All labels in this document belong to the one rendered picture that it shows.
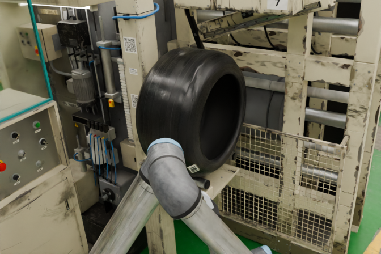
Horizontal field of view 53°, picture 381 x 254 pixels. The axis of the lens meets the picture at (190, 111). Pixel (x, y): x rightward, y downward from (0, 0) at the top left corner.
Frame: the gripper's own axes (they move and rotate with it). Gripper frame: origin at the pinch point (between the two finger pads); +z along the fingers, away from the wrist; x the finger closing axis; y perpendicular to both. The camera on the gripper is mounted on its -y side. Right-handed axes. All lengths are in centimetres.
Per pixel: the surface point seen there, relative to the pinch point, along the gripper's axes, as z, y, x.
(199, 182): 10.1, 19.7, -1.9
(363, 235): -30, 147, 77
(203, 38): 81, 14, 26
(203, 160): 14.8, 5.8, 4.8
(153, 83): 46.8, -17.1, -1.4
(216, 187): 9.5, 36.2, 3.2
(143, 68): 64, -6, -6
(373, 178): 9, 195, 115
